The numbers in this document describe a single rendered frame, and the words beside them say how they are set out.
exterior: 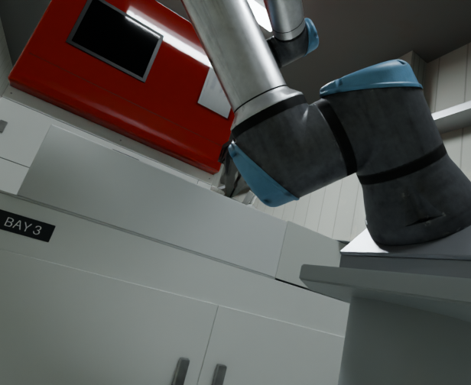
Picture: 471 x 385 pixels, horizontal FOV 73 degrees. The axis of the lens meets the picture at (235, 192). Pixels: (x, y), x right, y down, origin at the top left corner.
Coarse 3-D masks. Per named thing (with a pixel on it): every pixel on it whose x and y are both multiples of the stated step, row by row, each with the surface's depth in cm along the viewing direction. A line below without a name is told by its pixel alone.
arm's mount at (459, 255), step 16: (352, 240) 51; (368, 240) 48; (448, 240) 38; (464, 240) 36; (352, 256) 47; (368, 256) 45; (384, 256) 43; (400, 256) 40; (416, 256) 39; (432, 256) 37; (448, 256) 35; (464, 256) 34; (400, 272) 40; (416, 272) 38; (432, 272) 36; (448, 272) 35; (464, 272) 34
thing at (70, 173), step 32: (64, 160) 58; (96, 160) 61; (128, 160) 63; (32, 192) 55; (64, 192) 57; (96, 192) 60; (128, 192) 63; (160, 192) 65; (192, 192) 69; (128, 224) 62; (160, 224) 65; (192, 224) 68; (224, 224) 71; (256, 224) 75; (224, 256) 70; (256, 256) 74
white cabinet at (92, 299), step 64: (0, 192) 53; (0, 256) 51; (64, 256) 56; (128, 256) 61; (192, 256) 67; (0, 320) 50; (64, 320) 54; (128, 320) 59; (192, 320) 65; (256, 320) 71; (320, 320) 80; (0, 384) 49; (64, 384) 53; (128, 384) 58; (192, 384) 63; (256, 384) 69; (320, 384) 77
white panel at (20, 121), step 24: (24, 96) 111; (0, 120) 107; (24, 120) 110; (48, 120) 114; (72, 120) 118; (0, 144) 106; (24, 144) 109; (120, 144) 124; (144, 144) 129; (0, 168) 105; (24, 168) 108; (168, 168) 132; (192, 168) 137
